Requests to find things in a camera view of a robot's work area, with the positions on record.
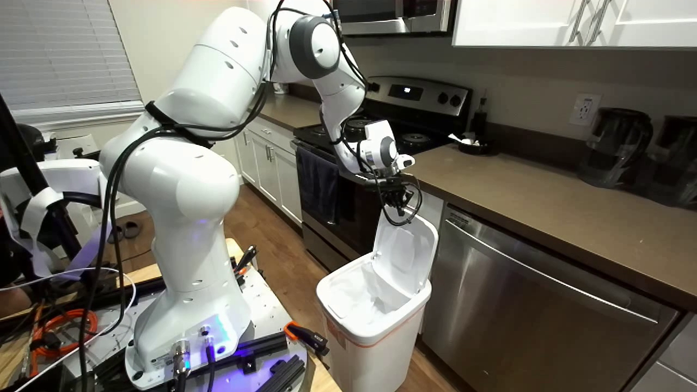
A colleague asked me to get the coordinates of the white wall power outlet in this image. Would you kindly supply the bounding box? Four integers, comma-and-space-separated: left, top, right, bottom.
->
571, 91, 600, 128

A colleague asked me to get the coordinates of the white base cabinet with doors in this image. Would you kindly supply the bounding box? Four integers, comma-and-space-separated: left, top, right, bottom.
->
232, 116, 303, 227

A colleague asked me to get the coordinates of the dark bottle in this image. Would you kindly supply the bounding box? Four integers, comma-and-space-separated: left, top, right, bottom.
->
469, 95, 489, 140

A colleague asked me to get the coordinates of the white trash can lid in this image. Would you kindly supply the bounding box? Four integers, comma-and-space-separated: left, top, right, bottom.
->
367, 212, 440, 297

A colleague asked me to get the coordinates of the stainless steel dishwasher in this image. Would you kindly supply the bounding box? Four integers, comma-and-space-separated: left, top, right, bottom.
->
421, 205, 681, 392

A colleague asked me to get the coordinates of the orange cable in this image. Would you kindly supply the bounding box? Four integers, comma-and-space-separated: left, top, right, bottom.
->
29, 306, 99, 375

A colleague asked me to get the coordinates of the grey metal mounting plate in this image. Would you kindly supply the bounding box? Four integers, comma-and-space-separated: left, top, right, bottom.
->
63, 268, 310, 392

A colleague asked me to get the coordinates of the brown kitchen countertop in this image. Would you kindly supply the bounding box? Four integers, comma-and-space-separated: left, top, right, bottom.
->
404, 140, 697, 314

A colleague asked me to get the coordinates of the black clamp with orange handle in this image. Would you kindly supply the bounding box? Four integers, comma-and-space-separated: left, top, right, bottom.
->
282, 322, 330, 358

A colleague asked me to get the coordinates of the black metal bar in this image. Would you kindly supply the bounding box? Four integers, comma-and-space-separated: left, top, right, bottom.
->
252, 355, 310, 392
215, 331, 291, 365

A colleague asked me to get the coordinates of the white plastic trash can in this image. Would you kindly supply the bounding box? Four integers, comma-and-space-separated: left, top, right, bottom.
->
314, 252, 434, 392

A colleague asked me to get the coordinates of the white drawer cabinet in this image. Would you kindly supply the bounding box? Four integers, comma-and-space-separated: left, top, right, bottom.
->
412, 190, 446, 232

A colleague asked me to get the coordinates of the pair of dark shoes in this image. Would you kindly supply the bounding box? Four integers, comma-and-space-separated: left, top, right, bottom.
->
110, 216, 145, 243

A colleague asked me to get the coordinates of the black coffee maker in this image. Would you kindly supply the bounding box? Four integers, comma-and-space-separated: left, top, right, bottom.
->
580, 107, 654, 190

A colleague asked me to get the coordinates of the stainless steel microwave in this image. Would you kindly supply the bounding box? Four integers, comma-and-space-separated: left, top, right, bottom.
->
329, 0, 458, 37

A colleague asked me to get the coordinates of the wide white wall cabinet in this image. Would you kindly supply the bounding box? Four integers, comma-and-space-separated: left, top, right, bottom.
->
450, 0, 697, 49

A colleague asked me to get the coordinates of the white thin cable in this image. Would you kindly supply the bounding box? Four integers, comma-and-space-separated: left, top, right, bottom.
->
0, 258, 140, 388

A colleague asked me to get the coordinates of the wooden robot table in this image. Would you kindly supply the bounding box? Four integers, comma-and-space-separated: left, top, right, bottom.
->
0, 238, 344, 392

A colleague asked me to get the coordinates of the grey corner cabinet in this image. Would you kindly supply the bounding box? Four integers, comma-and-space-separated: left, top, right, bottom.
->
627, 311, 697, 392

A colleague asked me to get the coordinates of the small black clamp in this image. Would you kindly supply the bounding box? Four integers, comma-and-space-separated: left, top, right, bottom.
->
232, 243, 261, 283

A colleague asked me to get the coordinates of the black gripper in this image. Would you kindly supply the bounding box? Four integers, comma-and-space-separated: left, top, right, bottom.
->
377, 169, 417, 223

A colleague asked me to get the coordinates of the black countertop appliance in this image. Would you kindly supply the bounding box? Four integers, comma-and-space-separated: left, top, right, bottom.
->
645, 116, 697, 212

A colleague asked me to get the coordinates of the dark hanging dish towel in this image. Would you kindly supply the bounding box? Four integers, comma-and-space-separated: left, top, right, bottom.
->
294, 145, 344, 227

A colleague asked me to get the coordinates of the white window blind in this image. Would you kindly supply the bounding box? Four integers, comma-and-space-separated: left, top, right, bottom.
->
0, 0, 150, 125

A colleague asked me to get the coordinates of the black tripod pole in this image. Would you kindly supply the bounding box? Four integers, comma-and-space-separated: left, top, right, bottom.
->
0, 93, 82, 265

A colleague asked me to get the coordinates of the white wrapped stand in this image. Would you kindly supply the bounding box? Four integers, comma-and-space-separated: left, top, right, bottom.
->
0, 158, 113, 281

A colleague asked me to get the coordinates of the black dish with utensils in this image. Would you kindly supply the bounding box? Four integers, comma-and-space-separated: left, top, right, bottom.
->
446, 130, 496, 157

